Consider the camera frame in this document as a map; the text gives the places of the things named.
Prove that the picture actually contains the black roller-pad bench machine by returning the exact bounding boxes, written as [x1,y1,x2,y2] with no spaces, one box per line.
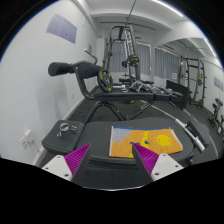
[48,49,189,125]

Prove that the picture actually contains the long ceiling light strip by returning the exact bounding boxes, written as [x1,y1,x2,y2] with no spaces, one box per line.
[151,0,184,18]

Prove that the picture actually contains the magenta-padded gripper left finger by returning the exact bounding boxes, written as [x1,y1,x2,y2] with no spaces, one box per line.
[41,143,93,184]

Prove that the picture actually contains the grey cable power rack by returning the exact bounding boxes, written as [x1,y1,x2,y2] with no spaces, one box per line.
[103,24,143,84]

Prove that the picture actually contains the short ceiling light strip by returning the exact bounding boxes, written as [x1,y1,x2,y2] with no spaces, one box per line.
[203,38,217,58]

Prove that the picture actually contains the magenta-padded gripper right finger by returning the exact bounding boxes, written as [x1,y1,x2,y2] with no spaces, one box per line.
[131,142,185,184]

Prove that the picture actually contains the large purple wall poster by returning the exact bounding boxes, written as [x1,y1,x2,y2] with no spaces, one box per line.
[45,13,78,44]

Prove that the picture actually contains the group of dumbbells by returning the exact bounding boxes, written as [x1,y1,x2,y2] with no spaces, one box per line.
[118,78,174,96]

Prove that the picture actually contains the white wall socket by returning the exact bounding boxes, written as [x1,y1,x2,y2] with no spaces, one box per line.
[18,129,34,149]

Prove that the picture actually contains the black yellow weight plate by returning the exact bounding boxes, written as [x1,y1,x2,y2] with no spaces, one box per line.
[121,54,140,68]

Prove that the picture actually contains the small purple wall poster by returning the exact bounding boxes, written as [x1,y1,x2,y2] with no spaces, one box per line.
[213,76,224,92]

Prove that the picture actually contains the black squat rack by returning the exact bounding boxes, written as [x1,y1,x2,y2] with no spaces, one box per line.
[179,56,208,108]

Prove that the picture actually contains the black upright board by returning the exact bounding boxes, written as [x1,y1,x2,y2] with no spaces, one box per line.
[166,79,192,110]

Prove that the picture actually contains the grey window curtain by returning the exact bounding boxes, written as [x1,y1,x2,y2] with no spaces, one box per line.
[153,46,181,81]
[109,41,153,76]

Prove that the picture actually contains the black dumbbell stand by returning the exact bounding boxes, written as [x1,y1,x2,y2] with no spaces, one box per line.
[208,98,224,134]

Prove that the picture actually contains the silver steel barbell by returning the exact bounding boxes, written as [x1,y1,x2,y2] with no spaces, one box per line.
[139,99,206,153]

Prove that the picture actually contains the orange yellow blue printed towel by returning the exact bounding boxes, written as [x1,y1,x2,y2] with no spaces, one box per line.
[108,125,184,159]

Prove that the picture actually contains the small black padded seat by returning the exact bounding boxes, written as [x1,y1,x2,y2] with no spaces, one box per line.
[186,119,212,149]

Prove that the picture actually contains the black yellow-marked weight plate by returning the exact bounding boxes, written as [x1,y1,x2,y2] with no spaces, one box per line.
[97,68,114,93]

